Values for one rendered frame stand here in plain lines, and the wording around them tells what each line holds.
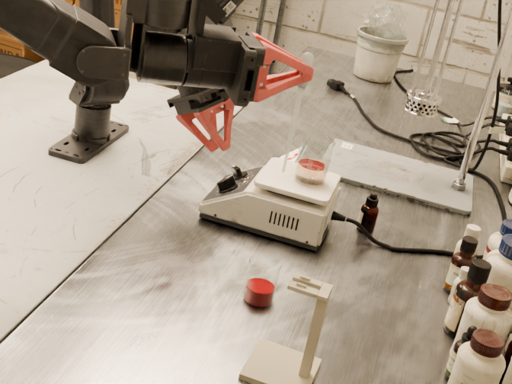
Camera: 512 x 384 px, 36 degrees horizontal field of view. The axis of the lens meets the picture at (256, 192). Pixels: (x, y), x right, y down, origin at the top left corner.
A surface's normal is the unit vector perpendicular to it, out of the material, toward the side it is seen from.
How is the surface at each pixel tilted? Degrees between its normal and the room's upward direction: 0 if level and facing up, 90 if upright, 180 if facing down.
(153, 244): 0
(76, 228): 0
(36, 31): 87
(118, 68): 90
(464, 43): 90
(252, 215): 90
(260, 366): 0
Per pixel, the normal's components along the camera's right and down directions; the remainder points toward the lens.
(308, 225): -0.27, 0.36
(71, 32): 0.26, 0.45
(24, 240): 0.18, -0.89
